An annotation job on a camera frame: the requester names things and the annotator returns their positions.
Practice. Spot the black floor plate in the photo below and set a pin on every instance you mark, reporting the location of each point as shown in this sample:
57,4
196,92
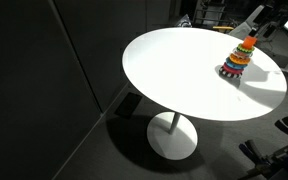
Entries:
128,105

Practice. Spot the white table pedestal base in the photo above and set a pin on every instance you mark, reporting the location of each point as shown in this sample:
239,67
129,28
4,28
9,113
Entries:
172,136

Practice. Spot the orange ring stacker stand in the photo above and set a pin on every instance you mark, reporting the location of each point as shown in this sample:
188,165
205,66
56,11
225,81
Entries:
248,42

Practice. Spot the black clamp handles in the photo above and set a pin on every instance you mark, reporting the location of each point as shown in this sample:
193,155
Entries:
271,167

